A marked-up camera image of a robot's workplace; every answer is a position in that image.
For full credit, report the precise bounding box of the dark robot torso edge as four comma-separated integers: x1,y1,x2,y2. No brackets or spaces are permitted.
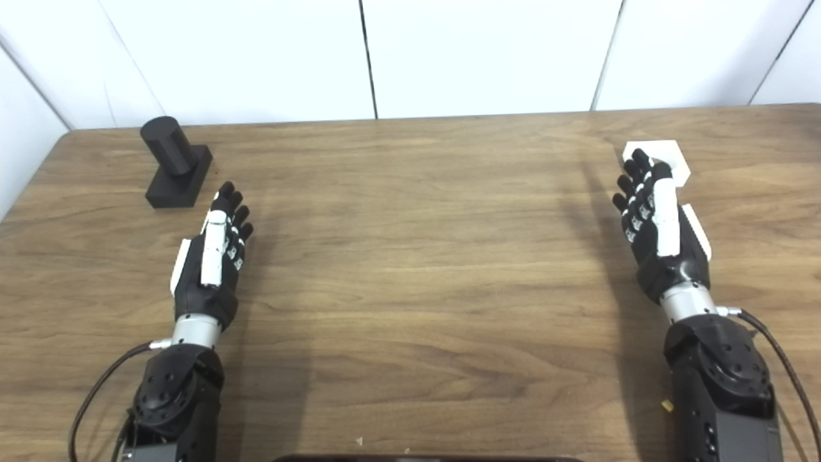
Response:
269,454,584,462

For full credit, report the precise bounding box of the black peg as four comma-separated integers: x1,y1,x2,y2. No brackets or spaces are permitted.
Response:
140,116,214,209

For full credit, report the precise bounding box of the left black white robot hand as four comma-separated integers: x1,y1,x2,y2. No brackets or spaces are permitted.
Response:
169,181,255,332

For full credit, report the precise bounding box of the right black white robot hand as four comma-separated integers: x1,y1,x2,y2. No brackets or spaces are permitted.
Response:
612,148,713,305

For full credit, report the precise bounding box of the white square piece with hole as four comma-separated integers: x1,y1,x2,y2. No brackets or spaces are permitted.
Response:
622,139,691,188

